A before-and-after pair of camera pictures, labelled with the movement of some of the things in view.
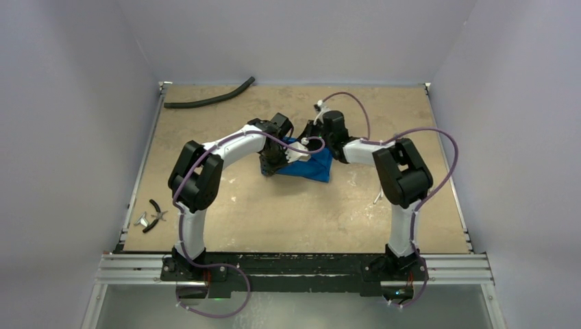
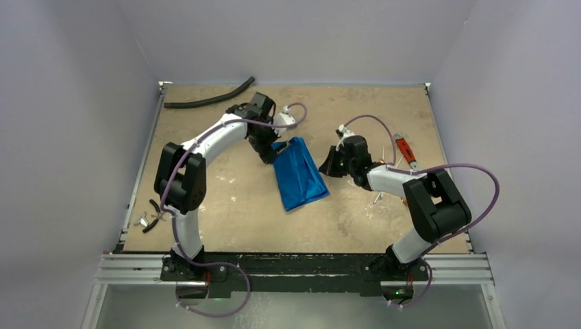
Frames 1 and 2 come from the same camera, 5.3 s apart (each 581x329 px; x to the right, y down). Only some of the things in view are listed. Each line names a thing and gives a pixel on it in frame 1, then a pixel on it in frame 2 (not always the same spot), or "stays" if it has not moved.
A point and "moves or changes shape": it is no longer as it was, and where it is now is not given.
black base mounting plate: [330, 272] stays
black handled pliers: [159, 216] stays
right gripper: [315, 134] -> [336, 155]
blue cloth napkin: [318, 168] moves or changes shape
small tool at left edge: [142, 220] stays
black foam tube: [193, 103] stays
